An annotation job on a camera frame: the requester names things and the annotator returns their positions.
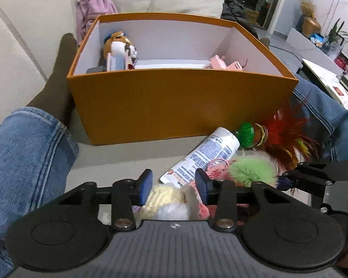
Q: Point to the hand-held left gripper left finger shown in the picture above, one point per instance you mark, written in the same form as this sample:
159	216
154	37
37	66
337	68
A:
146	185

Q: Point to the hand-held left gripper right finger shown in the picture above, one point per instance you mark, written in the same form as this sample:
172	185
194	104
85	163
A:
201	184

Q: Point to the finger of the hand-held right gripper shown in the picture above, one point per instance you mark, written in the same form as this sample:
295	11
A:
285	183

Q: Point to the cream knitted ball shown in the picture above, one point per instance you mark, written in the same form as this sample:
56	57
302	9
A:
165	197

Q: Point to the orange cardboard box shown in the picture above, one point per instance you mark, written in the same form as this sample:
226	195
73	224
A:
162	104

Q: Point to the pink handheld fan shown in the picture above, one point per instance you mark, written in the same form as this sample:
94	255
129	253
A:
223	63

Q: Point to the pink zip notebook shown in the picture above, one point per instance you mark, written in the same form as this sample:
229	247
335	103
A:
116	60

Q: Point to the brown white plush duck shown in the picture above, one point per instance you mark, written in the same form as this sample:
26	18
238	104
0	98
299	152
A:
117	42

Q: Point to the pink knitted piece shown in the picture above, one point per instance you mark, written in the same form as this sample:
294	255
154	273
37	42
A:
203	211

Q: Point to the white printed tube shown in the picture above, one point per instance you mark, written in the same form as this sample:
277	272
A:
208	150

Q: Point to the green fluffy pom-pom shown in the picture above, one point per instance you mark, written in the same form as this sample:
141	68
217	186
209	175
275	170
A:
252	170

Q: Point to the white fluffy pom-pom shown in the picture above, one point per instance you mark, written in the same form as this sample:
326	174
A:
172	211

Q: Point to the red feather cat toy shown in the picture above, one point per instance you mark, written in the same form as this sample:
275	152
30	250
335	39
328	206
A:
284	142

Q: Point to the person's right leg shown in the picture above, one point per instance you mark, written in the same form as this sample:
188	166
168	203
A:
322	104

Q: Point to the person's leg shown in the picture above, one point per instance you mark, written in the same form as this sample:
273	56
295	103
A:
322	104
26	162

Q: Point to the red white booklet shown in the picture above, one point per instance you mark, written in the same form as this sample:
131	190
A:
338	92

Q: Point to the white marble coffee table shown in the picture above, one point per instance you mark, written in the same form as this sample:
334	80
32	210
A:
319	75

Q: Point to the person's left leg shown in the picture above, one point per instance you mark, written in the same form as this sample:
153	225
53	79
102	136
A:
26	162

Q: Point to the person's left foot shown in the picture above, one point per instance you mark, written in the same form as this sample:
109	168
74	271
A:
58	87

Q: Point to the person's foot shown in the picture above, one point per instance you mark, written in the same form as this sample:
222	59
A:
58	87
265	42

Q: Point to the white low cabinet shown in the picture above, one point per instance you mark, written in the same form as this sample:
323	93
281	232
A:
298	42

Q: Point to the person's right foot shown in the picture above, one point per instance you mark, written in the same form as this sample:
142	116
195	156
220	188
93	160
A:
265	42

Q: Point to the blue snack packet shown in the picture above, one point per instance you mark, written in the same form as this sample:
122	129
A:
317	39

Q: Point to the green potted plant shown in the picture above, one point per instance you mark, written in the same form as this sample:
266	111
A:
336	34

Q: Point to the golden vase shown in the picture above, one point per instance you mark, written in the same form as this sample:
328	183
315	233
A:
311	26

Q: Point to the brown boots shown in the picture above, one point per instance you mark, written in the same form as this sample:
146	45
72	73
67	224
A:
252	17

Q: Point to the black puffer jacket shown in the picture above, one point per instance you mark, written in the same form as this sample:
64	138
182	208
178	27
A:
235	11

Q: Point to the dried pampas grass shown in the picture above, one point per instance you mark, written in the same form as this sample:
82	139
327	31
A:
307	8

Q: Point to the pink garment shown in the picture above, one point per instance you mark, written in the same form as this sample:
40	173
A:
94	8

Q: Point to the beige sofa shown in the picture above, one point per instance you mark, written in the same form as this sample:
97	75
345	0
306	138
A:
17	34

